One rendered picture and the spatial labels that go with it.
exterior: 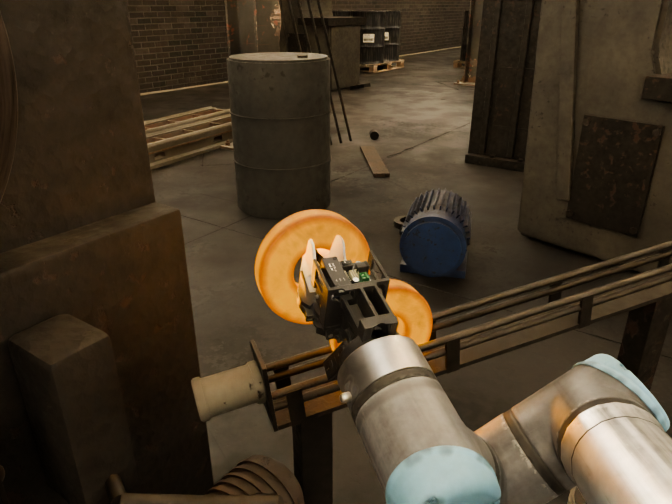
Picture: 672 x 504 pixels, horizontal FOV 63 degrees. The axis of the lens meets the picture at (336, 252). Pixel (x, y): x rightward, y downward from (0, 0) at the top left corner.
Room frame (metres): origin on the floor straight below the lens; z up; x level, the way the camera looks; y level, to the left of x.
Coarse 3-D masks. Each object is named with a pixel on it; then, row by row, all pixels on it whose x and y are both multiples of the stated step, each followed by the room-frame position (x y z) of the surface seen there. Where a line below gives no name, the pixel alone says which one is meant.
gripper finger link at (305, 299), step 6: (300, 276) 0.61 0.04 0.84; (300, 282) 0.60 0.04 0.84; (300, 288) 0.59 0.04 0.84; (306, 288) 0.58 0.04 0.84; (300, 294) 0.57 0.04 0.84; (306, 294) 0.57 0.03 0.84; (312, 294) 0.57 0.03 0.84; (300, 300) 0.56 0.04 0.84; (306, 300) 0.56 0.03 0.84; (312, 300) 0.56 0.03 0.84; (300, 306) 0.56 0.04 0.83; (306, 306) 0.56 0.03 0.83; (312, 306) 0.56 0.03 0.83; (306, 312) 0.55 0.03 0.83; (312, 312) 0.55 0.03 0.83; (306, 318) 0.55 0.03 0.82; (312, 318) 0.55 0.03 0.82
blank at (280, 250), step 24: (288, 216) 0.66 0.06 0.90; (312, 216) 0.65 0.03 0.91; (336, 216) 0.66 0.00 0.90; (264, 240) 0.64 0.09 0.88; (288, 240) 0.63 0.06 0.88; (360, 240) 0.66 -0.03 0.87; (264, 264) 0.62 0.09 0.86; (288, 264) 0.63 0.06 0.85; (264, 288) 0.62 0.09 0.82; (288, 288) 0.63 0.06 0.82; (288, 312) 0.63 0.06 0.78
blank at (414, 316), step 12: (396, 288) 0.68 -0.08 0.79; (408, 288) 0.69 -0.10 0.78; (396, 300) 0.68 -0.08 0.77; (408, 300) 0.69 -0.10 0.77; (420, 300) 0.69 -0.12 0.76; (396, 312) 0.68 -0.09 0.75; (408, 312) 0.69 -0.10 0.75; (420, 312) 0.69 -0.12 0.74; (408, 324) 0.69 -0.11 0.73; (420, 324) 0.69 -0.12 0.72; (432, 324) 0.70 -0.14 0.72; (408, 336) 0.69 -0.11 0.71; (420, 336) 0.69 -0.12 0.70
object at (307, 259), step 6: (312, 240) 0.61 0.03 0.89; (312, 246) 0.60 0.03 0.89; (306, 252) 0.62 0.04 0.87; (312, 252) 0.60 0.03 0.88; (306, 258) 0.62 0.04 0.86; (312, 258) 0.60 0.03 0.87; (306, 264) 0.62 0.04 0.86; (312, 264) 0.60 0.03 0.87; (300, 270) 0.61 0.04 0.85; (306, 270) 0.61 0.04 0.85; (306, 276) 0.60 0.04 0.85; (306, 282) 0.59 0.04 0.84; (312, 288) 0.58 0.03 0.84
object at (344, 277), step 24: (336, 264) 0.55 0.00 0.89; (360, 264) 0.56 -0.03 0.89; (336, 288) 0.51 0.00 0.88; (360, 288) 0.51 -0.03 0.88; (384, 288) 0.53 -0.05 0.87; (336, 312) 0.52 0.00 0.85; (360, 312) 0.50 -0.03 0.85; (384, 312) 0.49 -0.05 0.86; (336, 336) 0.52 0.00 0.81; (360, 336) 0.46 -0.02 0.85
